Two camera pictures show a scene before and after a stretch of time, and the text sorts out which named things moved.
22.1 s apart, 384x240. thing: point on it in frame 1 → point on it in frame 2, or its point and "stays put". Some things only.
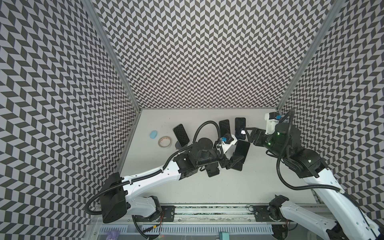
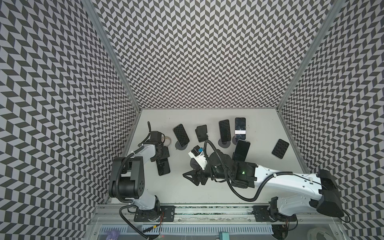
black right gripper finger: (252, 133) → (196, 180)
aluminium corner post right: (312, 53) stays put
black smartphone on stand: (181, 135) stays put
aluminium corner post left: (94, 13) stays put
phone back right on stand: (240, 125) stays put
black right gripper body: (259, 137) → (199, 174)
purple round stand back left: (178, 145) stays put
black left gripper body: (214, 157) → (164, 153)
